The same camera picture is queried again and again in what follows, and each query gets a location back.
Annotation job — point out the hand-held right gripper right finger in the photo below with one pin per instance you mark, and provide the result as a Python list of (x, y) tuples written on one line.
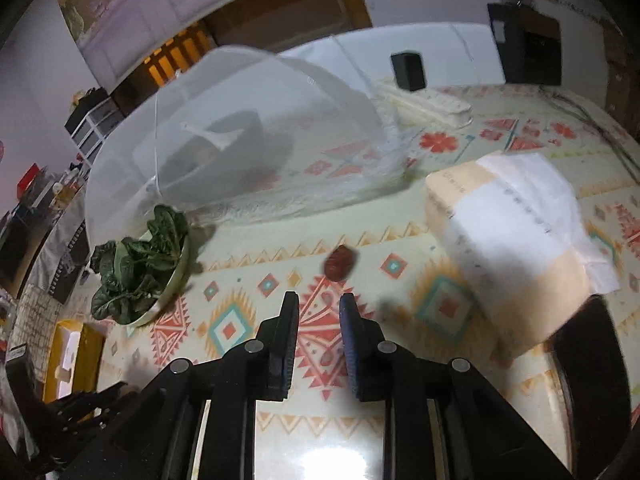
[(350, 350)]

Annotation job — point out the yellow box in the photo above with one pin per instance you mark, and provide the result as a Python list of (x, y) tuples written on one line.
[(70, 355)]

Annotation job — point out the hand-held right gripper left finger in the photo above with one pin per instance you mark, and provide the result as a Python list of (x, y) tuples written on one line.
[(287, 355)]

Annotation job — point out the tissue pack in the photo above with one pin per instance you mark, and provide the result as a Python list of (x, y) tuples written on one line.
[(500, 255)]

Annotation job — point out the cluttered shelf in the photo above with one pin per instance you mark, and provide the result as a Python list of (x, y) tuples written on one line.
[(30, 220)]

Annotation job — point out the wrinkled red date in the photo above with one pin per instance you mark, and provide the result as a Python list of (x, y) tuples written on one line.
[(341, 263)]

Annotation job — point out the white drawer unit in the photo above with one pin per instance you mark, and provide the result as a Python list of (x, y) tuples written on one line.
[(92, 122)]

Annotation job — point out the wooden slatted chair back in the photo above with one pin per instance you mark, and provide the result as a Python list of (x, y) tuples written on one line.
[(170, 60)]

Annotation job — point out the black smartphone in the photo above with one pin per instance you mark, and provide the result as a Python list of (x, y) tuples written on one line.
[(585, 360)]

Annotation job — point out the small black box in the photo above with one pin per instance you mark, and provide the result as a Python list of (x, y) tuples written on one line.
[(407, 71)]

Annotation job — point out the plate of green vegetables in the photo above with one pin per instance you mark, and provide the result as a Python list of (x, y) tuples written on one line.
[(140, 265)]

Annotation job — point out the white appliance top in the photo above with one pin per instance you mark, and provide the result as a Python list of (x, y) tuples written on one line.
[(450, 52)]

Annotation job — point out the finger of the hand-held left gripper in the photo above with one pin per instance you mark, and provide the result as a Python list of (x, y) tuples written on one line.
[(90, 400)]

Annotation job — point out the white power strip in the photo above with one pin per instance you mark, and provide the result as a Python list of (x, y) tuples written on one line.
[(425, 105)]

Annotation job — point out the large wall picture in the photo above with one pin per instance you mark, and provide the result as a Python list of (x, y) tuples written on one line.
[(150, 10)]

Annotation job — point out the ceramic bowl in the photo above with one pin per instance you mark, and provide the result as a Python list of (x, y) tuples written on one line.
[(235, 150)]

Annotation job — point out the white mesh food cover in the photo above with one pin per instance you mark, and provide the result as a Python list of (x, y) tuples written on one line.
[(240, 90)]

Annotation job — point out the black cabinet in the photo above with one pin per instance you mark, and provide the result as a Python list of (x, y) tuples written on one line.
[(525, 45)]

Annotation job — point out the white spoon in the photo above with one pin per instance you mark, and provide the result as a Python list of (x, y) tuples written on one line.
[(207, 134)]

